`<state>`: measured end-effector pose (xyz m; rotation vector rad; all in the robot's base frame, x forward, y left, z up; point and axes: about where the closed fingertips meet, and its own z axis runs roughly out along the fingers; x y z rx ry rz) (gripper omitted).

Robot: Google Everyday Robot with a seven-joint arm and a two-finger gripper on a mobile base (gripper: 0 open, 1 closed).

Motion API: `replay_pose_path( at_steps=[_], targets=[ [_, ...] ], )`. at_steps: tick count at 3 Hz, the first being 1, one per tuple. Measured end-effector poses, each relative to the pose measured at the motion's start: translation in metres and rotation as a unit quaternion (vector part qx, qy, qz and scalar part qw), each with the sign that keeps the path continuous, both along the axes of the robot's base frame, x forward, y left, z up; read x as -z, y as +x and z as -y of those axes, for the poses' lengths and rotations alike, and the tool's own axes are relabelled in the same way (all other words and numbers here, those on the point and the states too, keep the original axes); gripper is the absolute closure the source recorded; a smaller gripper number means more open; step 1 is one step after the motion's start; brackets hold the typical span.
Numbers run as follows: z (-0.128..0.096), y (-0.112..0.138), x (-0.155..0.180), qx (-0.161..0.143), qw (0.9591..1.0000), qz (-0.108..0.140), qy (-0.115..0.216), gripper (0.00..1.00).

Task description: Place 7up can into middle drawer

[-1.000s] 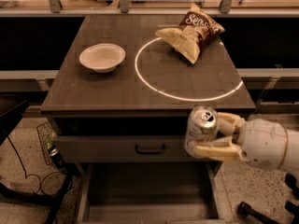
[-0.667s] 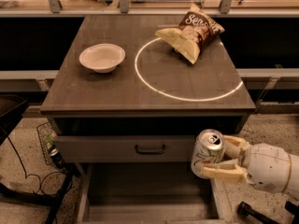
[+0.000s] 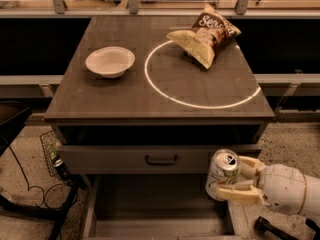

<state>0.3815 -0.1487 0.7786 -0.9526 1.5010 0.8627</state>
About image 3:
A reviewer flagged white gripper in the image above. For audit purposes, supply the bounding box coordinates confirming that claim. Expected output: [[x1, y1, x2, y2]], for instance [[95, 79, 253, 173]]
[[216, 156, 306, 215]]

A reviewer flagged green 7up soda can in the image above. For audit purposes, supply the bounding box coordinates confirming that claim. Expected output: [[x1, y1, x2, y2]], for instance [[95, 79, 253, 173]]
[[206, 149, 240, 201]]

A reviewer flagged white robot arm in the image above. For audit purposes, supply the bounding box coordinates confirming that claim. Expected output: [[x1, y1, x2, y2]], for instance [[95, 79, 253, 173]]
[[215, 156, 320, 225]]

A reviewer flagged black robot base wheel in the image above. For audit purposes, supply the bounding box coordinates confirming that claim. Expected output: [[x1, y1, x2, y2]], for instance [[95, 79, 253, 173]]
[[253, 215, 320, 240]]

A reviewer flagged grey drawer cabinet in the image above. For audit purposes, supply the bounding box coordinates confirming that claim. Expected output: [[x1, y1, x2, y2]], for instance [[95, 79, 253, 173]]
[[43, 15, 275, 240]]

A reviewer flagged open grey middle drawer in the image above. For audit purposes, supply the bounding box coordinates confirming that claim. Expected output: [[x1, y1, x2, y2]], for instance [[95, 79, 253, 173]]
[[83, 174, 237, 240]]

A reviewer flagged grey top drawer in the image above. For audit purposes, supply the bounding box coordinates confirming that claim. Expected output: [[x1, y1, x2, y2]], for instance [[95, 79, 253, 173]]
[[58, 144, 262, 175]]

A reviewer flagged dark can in basket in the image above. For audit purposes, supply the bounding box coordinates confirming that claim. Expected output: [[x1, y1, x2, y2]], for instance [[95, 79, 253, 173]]
[[53, 158, 70, 181]]

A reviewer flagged brown chips bag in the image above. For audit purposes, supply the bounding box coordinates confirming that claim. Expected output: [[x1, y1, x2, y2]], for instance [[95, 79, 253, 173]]
[[167, 5, 241, 69]]

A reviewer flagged white ceramic bowl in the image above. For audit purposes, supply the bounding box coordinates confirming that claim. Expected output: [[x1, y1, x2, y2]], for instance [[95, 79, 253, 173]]
[[85, 46, 135, 78]]

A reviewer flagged black chair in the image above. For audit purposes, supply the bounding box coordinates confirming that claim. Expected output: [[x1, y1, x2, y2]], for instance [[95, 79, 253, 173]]
[[0, 101, 31, 156]]

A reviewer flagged metal railing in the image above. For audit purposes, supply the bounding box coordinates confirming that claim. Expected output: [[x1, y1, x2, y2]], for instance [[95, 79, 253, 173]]
[[0, 0, 320, 18]]

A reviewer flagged black drawer handle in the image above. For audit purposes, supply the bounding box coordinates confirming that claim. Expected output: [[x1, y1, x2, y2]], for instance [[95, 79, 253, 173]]
[[145, 155, 178, 166]]

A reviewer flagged black wire basket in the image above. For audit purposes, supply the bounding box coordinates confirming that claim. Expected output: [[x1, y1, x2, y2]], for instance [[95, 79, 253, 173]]
[[40, 131, 71, 185]]

